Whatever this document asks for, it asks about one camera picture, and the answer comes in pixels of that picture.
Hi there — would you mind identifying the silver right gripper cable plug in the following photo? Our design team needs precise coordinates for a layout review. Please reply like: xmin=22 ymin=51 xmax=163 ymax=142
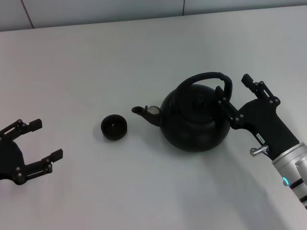
xmin=249 ymin=144 xmax=270 ymax=157

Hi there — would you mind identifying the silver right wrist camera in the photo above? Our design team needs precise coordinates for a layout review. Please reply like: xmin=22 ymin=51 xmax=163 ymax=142
xmin=295 ymin=156 xmax=307 ymax=185

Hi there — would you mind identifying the black round kettle teapot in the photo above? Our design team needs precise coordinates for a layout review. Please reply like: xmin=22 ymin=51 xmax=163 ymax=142
xmin=131 ymin=71 xmax=233 ymax=152

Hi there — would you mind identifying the small dark brown teacup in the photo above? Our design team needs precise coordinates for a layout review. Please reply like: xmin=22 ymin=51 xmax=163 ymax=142
xmin=100 ymin=114 xmax=129 ymax=141

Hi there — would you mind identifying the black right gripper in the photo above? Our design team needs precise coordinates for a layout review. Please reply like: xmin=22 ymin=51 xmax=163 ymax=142
xmin=214 ymin=73 xmax=301 ymax=161

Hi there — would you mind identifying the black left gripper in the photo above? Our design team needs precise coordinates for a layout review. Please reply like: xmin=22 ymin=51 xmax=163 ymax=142
xmin=0 ymin=118 xmax=64 ymax=186

